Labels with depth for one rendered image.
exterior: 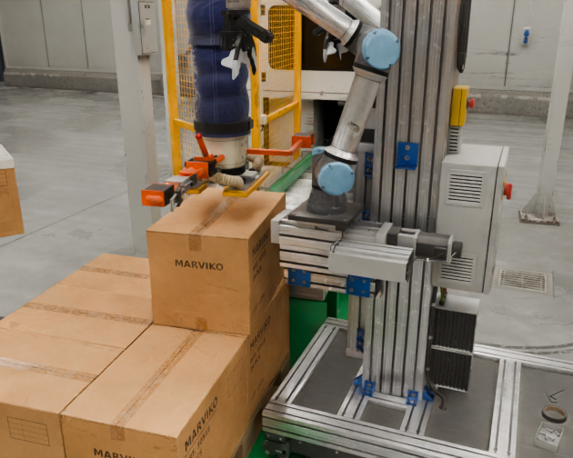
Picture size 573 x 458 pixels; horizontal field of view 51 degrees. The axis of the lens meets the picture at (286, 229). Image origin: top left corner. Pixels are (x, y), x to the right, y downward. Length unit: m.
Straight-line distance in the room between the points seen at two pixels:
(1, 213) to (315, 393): 1.82
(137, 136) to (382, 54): 2.23
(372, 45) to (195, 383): 1.22
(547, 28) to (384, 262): 9.52
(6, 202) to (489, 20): 9.27
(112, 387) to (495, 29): 9.98
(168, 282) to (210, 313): 0.20
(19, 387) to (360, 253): 1.21
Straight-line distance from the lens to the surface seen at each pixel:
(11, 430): 2.25
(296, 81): 5.07
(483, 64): 11.38
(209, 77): 2.31
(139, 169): 3.91
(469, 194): 2.17
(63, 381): 2.23
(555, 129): 5.51
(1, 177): 3.35
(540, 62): 11.34
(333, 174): 1.96
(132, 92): 3.82
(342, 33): 2.06
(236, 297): 2.30
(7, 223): 3.41
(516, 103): 11.27
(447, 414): 2.59
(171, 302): 2.41
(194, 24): 2.32
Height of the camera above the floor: 1.72
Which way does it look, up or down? 20 degrees down
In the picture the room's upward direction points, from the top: straight up
